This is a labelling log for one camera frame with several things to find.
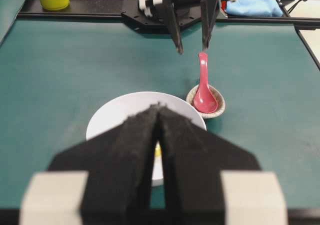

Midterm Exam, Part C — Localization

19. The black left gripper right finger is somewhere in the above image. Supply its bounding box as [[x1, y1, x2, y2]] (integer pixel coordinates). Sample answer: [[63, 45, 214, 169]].
[[157, 106, 288, 225]]

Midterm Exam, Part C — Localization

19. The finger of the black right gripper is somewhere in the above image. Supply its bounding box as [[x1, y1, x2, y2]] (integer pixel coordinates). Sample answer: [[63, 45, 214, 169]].
[[201, 0, 220, 51], [152, 0, 184, 55]]

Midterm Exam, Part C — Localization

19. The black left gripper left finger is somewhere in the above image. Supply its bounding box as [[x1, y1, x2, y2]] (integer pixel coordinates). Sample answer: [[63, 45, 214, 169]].
[[19, 104, 159, 225]]

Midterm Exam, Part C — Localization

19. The yellow hexagonal prism block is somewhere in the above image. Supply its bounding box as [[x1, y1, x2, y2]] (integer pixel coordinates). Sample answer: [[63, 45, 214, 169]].
[[154, 144, 162, 158]]

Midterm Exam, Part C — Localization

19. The pink plastic spoon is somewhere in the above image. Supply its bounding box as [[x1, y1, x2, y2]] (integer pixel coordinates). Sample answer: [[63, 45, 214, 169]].
[[193, 52, 218, 114]]

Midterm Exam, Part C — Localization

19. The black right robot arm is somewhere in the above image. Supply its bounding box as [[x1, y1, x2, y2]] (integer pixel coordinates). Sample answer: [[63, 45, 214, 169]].
[[121, 0, 236, 55]]

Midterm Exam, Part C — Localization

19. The white round bowl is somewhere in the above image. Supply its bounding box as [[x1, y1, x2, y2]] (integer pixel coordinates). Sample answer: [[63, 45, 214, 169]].
[[85, 104, 206, 193]]

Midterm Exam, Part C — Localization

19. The blue cloth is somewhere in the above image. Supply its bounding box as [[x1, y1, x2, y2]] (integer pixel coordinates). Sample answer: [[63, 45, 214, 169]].
[[225, 0, 283, 17]]

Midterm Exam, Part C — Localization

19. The small crackle-glaze ceramic dish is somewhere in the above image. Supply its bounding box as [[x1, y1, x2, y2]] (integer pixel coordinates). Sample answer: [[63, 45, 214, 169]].
[[185, 85, 226, 120]]

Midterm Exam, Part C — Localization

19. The black aluminium frame rail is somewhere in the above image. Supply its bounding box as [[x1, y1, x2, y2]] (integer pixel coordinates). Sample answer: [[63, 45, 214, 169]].
[[17, 0, 320, 65]]

